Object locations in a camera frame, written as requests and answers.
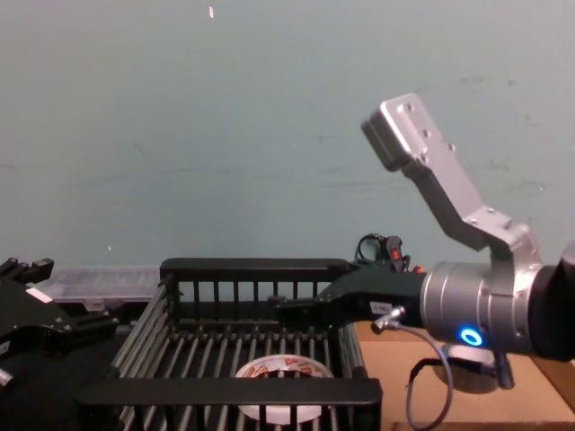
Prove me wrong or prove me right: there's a thin dark cable silver plug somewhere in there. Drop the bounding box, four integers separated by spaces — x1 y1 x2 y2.
370 304 453 431

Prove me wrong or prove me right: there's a black rack with steel bars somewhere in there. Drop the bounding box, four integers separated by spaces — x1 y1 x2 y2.
74 257 384 431

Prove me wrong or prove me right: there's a shallow brown cardboard tray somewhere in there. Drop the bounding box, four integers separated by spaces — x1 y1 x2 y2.
352 319 575 431

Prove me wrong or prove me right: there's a roll of silver tape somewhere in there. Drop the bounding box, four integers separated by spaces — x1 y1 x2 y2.
438 344 504 396

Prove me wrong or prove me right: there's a clear plastic case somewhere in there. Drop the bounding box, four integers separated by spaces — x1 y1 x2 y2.
38 265 163 312

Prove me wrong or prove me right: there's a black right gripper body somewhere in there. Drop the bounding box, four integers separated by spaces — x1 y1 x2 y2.
316 263 427 325

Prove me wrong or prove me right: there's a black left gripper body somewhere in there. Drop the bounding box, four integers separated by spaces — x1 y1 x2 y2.
0 278 69 360

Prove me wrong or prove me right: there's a black table cloth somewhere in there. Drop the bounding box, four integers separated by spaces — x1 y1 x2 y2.
0 298 158 431

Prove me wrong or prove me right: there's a black corded tool red switch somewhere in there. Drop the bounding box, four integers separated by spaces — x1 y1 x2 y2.
357 233 426 275

